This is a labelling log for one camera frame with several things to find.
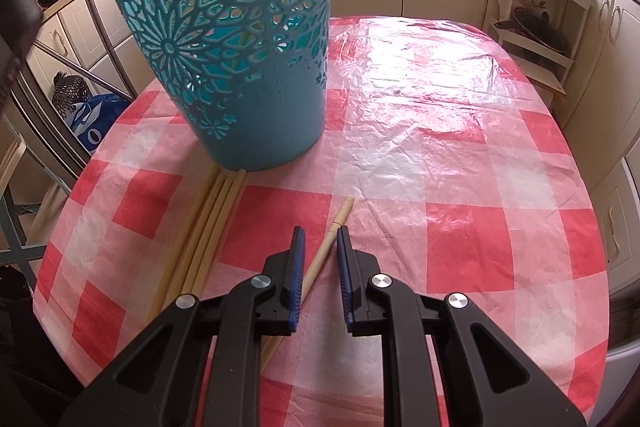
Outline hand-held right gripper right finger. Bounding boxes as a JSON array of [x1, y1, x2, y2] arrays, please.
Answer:
[[336, 225, 587, 427]]

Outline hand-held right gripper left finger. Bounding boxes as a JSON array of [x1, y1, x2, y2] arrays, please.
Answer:
[[56, 226, 307, 427]]

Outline single wooden chopstick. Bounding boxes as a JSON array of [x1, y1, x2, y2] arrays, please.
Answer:
[[260, 195, 356, 368]]

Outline bundle of wooden chopsticks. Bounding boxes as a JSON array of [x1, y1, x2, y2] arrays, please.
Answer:
[[144, 169, 247, 324]]

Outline blue perforated plastic basket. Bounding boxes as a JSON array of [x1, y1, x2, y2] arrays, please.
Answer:
[[96, 0, 335, 172]]

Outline cream stove-side drawer cabinet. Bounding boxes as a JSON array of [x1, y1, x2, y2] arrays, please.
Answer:
[[25, 0, 138, 168]]

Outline dark bristle broom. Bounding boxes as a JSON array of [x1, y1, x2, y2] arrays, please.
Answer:
[[27, 42, 133, 122]]

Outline blue and white bag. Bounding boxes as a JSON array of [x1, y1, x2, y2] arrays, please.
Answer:
[[69, 93, 132, 154]]

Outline tiered rack with cream trays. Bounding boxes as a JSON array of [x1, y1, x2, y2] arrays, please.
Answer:
[[0, 107, 56, 268]]

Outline red checkered tablecloth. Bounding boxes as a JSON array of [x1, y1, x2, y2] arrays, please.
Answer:
[[31, 14, 615, 427]]

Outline black wok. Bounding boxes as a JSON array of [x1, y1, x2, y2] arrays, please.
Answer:
[[500, 7, 572, 54]]

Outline white panelled base cabinets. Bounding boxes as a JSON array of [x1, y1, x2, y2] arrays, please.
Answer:
[[547, 0, 640, 295]]

